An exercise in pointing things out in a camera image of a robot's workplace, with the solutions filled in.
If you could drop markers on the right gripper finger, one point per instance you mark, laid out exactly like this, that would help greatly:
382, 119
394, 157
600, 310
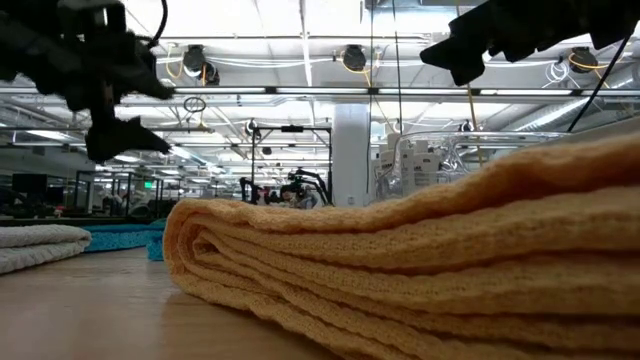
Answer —
465, 37
467, 70

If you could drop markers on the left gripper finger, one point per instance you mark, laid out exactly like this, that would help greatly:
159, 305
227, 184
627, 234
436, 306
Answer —
120, 140
142, 77

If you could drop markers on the blue cloth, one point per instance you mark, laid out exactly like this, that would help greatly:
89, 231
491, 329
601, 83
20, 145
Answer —
120, 237

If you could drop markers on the blue kitchen sponge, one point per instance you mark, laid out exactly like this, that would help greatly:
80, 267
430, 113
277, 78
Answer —
156, 250

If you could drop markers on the grey waffle towel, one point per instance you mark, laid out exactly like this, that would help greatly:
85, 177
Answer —
40, 245

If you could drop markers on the orange towel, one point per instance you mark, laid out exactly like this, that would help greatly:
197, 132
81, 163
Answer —
400, 260

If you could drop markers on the background black robot arm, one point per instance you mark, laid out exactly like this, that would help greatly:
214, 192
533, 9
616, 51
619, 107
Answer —
310, 177
248, 190

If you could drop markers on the large clear plastic bin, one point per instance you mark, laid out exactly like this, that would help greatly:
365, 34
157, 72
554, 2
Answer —
500, 150

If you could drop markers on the white bottles cluster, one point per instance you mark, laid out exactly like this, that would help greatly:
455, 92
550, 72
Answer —
442, 192

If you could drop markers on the white building pillar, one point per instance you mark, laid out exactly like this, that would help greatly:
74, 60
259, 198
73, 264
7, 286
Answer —
350, 150

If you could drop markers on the long ceiling light bar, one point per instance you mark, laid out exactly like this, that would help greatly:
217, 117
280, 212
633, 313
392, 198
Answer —
325, 91

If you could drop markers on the person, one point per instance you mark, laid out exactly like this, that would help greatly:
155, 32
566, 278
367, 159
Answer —
300, 197

